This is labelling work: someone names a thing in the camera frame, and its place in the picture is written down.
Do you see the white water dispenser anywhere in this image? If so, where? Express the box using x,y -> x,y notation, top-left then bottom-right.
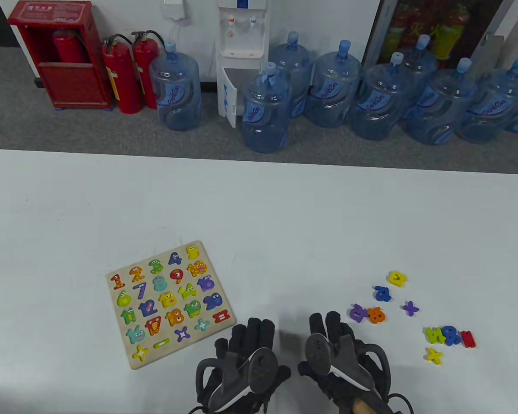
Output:
216,0 -> 272,129

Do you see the red fire extinguisher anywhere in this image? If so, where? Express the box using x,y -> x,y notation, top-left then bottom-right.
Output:
101,34 -> 144,115
53,29 -> 87,65
131,29 -> 164,110

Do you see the glass door fire hose cabinet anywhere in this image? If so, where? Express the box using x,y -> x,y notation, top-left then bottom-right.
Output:
363,0 -> 518,82

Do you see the white wall socket box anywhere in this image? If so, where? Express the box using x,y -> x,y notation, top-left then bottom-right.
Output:
163,0 -> 186,20

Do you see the wooden math block puzzle board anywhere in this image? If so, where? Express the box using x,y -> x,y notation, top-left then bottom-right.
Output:
107,240 -> 237,371

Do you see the person's left hand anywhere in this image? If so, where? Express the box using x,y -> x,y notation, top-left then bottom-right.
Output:
199,318 -> 292,414

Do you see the person's right hand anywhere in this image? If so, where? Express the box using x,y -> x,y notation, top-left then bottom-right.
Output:
298,311 -> 398,414

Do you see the row of blue water jugs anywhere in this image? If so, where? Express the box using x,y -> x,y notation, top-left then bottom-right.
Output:
148,31 -> 518,154

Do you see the black glove cable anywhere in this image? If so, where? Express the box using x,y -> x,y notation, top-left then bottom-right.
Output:
363,342 -> 415,414
186,358 -> 218,414

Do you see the red fire extinguisher cabinet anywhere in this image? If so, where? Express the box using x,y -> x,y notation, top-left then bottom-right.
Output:
7,0 -> 113,110

